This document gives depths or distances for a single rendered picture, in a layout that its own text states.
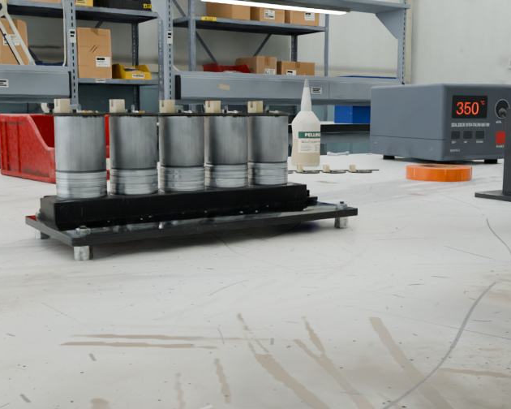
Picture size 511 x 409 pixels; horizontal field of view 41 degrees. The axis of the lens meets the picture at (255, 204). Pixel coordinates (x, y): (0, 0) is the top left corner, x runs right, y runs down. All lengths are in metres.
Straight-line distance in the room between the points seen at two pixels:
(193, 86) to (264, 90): 0.36
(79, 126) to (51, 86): 2.37
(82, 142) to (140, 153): 0.03
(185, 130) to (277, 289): 0.14
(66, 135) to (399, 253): 0.16
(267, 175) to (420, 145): 0.48
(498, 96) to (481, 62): 5.32
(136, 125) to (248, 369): 0.20
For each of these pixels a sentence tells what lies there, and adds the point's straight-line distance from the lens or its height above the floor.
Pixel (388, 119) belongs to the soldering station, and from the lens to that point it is 0.90.
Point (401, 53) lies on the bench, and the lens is 3.70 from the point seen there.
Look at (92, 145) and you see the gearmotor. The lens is 0.34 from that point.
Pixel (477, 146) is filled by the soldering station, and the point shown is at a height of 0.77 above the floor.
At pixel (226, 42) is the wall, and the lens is 5.49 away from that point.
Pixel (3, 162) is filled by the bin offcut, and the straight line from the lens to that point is 0.71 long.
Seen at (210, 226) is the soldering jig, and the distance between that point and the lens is 0.32.
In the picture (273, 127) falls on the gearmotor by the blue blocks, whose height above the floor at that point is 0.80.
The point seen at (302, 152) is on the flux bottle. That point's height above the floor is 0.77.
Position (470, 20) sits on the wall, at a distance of 6.31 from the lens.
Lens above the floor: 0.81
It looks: 8 degrees down
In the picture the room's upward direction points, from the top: straight up
